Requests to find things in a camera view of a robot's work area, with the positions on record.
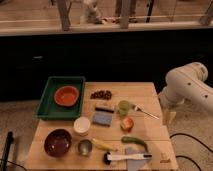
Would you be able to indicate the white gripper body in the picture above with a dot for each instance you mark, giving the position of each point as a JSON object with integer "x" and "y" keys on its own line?
{"x": 168, "y": 116}

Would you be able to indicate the red yellow apple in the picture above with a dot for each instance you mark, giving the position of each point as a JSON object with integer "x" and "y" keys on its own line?
{"x": 127, "y": 124}

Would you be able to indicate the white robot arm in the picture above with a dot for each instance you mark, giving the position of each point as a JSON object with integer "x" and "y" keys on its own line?
{"x": 185, "y": 82}

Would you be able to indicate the green plastic cup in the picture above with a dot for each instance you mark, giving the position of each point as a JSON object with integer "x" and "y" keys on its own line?
{"x": 123, "y": 107}

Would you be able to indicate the white paper cup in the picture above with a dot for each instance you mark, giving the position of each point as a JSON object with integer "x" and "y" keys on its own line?
{"x": 82, "y": 125}

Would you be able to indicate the small metal cup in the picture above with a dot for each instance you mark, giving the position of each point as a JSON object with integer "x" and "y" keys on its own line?
{"x": 85, "y": 147}

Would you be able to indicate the silver fork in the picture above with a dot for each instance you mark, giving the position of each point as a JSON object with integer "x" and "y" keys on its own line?
{"x": 138, "y": 109}

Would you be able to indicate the green chili pepper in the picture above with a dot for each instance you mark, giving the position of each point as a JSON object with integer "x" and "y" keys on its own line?
{"x": 129, "y": 139}

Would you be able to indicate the grey cloth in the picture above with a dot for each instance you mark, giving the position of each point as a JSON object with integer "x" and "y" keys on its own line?
{"x": 136, "y": 165}

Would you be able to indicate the black white eraser block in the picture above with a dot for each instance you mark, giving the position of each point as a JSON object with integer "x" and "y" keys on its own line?
{"x": 104, "y": 107}

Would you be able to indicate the blue sponge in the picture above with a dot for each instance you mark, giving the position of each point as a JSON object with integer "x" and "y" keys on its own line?
{"x": 102, "y": 119}

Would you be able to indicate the yellow banana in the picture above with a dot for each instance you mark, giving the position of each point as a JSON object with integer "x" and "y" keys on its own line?
{"x": 103, "y": 145}

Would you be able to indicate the bunch of dark grapes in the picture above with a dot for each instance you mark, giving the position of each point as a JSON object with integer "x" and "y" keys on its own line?
{"x": 101, "y": 94}

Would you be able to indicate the orange bowl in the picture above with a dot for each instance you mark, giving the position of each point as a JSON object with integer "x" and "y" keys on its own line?
{"x": 66, "y": 96}

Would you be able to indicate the dark maroon bowl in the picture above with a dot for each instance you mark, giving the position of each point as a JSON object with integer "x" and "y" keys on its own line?
{"x": 57, "y": 143}

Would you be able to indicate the green plastic tray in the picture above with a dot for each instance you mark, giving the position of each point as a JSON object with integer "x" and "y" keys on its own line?
{"x": 48, "y": 109}

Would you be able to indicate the black stand pole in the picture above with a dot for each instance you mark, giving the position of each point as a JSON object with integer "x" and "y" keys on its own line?
{"x": 3, "y": 161}

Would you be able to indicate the white handled brush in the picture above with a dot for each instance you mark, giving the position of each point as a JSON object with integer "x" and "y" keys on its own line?
{"x": 108, "y": 157}

